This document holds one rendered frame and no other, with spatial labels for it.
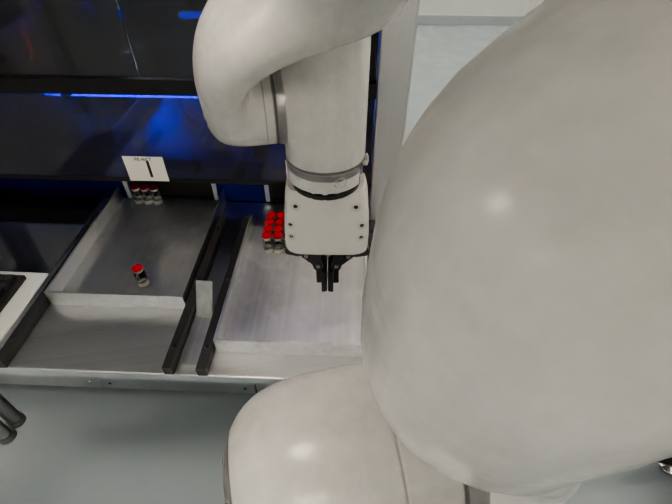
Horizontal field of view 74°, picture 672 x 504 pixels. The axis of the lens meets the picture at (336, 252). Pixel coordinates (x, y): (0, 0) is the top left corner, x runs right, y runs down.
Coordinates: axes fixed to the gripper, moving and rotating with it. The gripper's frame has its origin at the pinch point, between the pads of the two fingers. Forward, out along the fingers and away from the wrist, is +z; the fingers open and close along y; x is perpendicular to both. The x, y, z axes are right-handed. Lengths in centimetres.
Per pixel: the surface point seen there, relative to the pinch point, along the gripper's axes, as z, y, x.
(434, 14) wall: 98, -100, -495
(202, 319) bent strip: 22.0, 23.7, -9.3
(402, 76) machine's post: -12.3, -12.1, -36.8
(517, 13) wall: 96, -190, -493
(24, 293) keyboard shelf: 30, 67, -22
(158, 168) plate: 8, 37, -38
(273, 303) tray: 22.0, 11.1, -13.4
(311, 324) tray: 22.0, 3.5, -8.5
